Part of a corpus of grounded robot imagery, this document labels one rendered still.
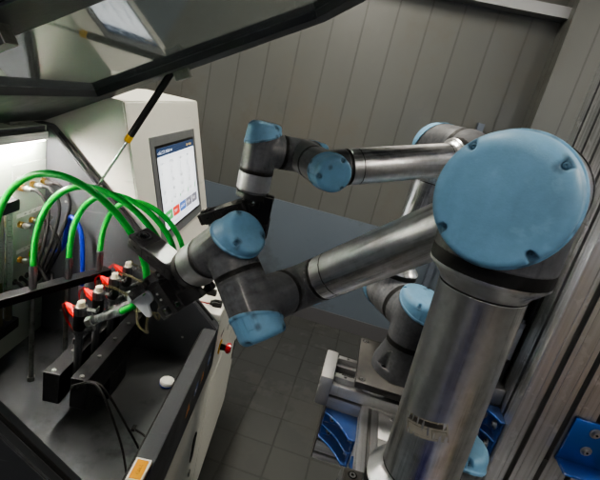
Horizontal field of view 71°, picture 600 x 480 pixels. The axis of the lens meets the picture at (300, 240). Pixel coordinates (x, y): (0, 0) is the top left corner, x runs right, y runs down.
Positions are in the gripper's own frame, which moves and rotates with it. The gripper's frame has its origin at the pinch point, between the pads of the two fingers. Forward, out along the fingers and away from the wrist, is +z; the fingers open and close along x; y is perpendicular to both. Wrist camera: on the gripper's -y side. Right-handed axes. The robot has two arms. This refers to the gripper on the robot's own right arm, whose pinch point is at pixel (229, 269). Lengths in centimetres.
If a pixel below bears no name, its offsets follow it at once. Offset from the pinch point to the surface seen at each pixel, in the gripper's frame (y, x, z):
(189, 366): -5.5, -0.3, 29.4
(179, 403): -3.6, -14.0, 29.4
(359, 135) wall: 43, 214, -25
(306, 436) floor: 44, 87, 124
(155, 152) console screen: -35, 40, -16
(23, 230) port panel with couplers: -57, 10, 7
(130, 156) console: -35.8, 23.5, -16.2
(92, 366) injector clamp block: -25.3, -11.7, 26.5
